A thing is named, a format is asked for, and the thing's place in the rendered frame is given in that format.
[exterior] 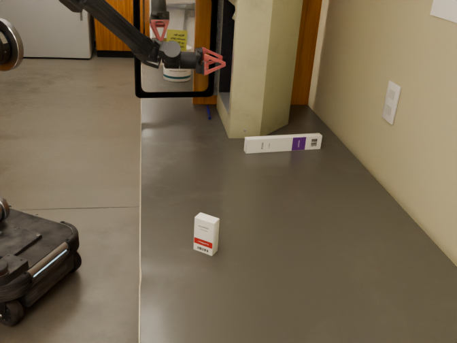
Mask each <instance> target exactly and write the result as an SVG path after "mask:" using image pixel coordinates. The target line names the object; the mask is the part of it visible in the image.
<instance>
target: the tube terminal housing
mask: <svg viewBox="0 0 457 343"><path fill-rule="evenodd" d="M229 1H230V2H231V3H232V4H233V5H234V6H235V28H234V39H233V52H234V59H233V73H231V91H230V103H229V113H227V111H226V109H225V106H224V104H223V102H222V100H221V98H220V96H219V82H218V96H217V104H216V108H217V111H218V113H219V115H220V118H221V120H222V123H223V125H224V128H225V130H226V133H227V135H228V138H245V137H254V136H265V135H267V134H269V133H271V132H273V131H275V130H277V129H279V128H281V127H283V126H285V125H287V124H288V119H289V113H290V102H291V96H292V85H293V80H294V68H295V63H296V57H297V46H298V40H299V29H300V23H301V12H302V6H303V0H229Z"/></svg>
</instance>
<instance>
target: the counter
mask: <svg viewBox="0 0 457 343"><path fill-rule="evenodd" d="M206 105H209V109H210V114H211V120H209V119H208V115H207V108H206ZM306 133H319V134H321V135H322V142H321V147H320V149H313V150H293V151H281V152H260V153H249V154H246V153H245V151H244V142H245V138H229V137H228V135H227V133H226V130H225V128H224V125H223V123H222V120H221V118H220V115H219V113H218V111H217V108H216V104H193V103H192V97H176V98H141V138H140V213H139V343H457V267H456V266H455V264H454V263H453V262H452V261H451V260H450V259H449V258H448V257H447V255H446V254H445V253H444V252H443V251H442V250H441V249H440V248H439V247H438V246H437V245H436V244H435V243H434V242H433V241H432V240H431V238H430V237H429V236H428V235H427V234H426V233H425V232H424V231H423V230H422V228H421V227H420V226H419V225H418V224H417V223H416V222H415V221H414V219H412V217H410V215H408V213H407V212H406V211H405V210H404V209H403V208H402V207H401V206H400V205H399V203H398V202H397V201H396V200H395V199H394V198H393V197H392V196H391V195H390V193H389V192H388V191H387V190H386V189H385V188H384V187H383V186H382V185H381V184H380V183H379V182H378V181H377V180H376V179H375V177H374V176H373V175H372V174H371V173H370V172H369V171H368V170H367V169H366V167H365V166H364V165H363V164H362V163H361V162H360V161H359V160H358V159H357V158H356V157H355V156H354V155H353V154H352V153H351V152H350V150H349V149H348V148H347V147H346V146H345V145H344V144H343V142H342V141H341V140H340V139H339V138H338V137H337V136H336V135H335V134H334V133H333V132H332V131H331V130H330V129H329V128H328V127H327V125H326V124H325V123H324V122H323V121H322V120H321V119H320V118H319V116H318V115H317V114H316V113H315V112H314V111H313V110H312V109H311V108H310V107H309V106H308V105H290V113H289V119H288V124H287V125H285V126H283V127H281V128H279V129H277V130H275V131H273V132H271V133H269V134H267V135H292V134H306ZM267 135H265V136H267ZM200 212H201V213H204V214H207V215H210V216H213V217H216V218H219V219H220V223H219V234H218V251H217V252H216V253H215V254H214V255H213V256H211V255H208V254H205V253H203V252H200V251H197V250H194V218H195V216H196V215H198V214H199V213H200Z"/></svg>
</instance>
